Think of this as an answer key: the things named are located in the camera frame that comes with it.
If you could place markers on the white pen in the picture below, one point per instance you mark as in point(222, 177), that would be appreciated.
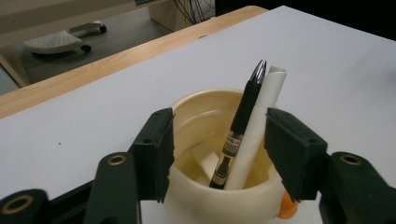
point(258, 130)

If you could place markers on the light wooden desk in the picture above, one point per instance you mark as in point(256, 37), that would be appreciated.
point(46, 15)

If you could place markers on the white table board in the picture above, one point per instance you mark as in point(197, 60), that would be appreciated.
point(327, 77)

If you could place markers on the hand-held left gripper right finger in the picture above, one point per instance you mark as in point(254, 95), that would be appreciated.
point(292, 149)

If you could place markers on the wooden table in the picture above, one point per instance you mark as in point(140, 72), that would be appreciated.
point(93, 71)

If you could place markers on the black pen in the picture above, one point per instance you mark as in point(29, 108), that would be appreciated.
point(243, 118)

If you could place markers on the cream pen holder orange dot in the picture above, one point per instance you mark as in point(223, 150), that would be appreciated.
point(199, 205)

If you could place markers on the white footrest on wheels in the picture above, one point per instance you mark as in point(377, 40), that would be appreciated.
point(56, 40)

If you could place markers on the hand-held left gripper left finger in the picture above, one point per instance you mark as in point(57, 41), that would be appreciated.
point(155, 149)

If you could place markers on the white eraser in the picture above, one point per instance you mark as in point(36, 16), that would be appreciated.
point(208, 165)

